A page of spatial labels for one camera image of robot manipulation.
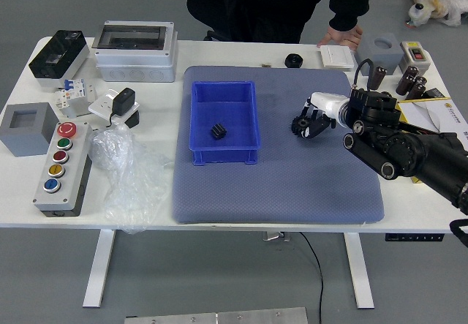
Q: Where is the grey block with square hole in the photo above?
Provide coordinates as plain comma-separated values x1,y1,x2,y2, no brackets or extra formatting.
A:
0,102,60,158

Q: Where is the flat black module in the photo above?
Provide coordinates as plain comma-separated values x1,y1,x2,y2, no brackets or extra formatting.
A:
423,87,453,101

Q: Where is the person's left hand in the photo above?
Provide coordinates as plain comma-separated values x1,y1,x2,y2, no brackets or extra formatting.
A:
317,23,363,51

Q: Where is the white and blue circuit breaker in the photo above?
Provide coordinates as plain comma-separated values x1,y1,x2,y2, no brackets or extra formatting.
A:
54,78,99,119

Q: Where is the white enclosure with black lid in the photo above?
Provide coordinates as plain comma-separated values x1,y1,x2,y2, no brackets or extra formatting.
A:
28,29,91,88

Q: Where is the white table leg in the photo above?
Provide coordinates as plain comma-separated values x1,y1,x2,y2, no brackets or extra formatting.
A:
82,228,117,309
342,232,376,309

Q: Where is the black floor cable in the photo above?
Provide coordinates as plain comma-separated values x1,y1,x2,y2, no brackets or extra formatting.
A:
298,231,325,324

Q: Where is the person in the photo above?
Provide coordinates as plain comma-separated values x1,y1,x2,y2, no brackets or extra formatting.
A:
215,0,374,44

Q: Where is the clear plastic bag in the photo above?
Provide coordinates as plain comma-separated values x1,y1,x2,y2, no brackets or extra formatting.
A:
88,124,175,235

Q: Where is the white socket plate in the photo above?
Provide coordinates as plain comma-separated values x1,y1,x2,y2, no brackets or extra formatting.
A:
87,88,142,126

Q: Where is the black round nut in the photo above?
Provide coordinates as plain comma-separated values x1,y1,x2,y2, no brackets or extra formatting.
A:
284,53,304,69

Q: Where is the grey metal plate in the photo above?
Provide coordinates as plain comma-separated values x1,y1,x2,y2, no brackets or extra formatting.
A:
124,306,309,324

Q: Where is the black office chair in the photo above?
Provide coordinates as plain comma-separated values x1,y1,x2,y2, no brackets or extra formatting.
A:
186,0,230,42

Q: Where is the small black gear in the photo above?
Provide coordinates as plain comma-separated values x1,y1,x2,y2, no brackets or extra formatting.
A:
210,122,228,141

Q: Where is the metal bracket under table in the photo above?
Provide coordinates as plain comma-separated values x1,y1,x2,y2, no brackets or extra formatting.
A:
261,230,292,244

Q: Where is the yellow and white cardboard box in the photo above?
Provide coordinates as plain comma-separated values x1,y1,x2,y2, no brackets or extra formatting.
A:
396,97,468,185

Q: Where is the grey five-button control station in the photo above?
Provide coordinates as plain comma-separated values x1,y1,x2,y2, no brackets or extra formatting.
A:
31,121,94,218

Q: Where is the brown cylindrical capacitor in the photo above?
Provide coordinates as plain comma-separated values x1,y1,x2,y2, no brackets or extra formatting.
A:
395,66,420,95
404,76,428,102
367,66,389,91

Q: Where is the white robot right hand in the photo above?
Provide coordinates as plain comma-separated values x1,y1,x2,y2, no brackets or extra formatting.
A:
300,91,349,141

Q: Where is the grey block with round hole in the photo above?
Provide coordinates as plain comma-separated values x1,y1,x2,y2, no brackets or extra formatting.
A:
353,32,401,76

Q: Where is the black table control panel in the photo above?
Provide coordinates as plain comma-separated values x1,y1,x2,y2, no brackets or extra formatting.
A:
384,233,445,243

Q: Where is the black power adapter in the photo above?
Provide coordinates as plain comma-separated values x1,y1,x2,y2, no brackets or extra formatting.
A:
107,87,137,127

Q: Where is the blue plastic box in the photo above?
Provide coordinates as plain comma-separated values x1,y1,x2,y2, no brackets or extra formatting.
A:
187,80,262,167

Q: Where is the white wall switch plate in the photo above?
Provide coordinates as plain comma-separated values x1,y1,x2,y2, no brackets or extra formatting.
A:
319,45,356,70

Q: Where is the big black gear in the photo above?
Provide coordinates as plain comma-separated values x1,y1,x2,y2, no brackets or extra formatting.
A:
291,115,312,138

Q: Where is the grey-blue table mat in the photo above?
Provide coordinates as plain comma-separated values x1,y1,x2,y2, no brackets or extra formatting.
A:
171,65,385,225

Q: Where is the white enclosure with clear lid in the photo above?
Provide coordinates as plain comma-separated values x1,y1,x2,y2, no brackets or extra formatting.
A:
94,20,179,83

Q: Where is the grey two-button switch box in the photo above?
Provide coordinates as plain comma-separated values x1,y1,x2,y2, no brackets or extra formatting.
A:
398,40,435,76

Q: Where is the small black block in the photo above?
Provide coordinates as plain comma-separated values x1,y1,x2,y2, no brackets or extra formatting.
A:
124,110,140,129

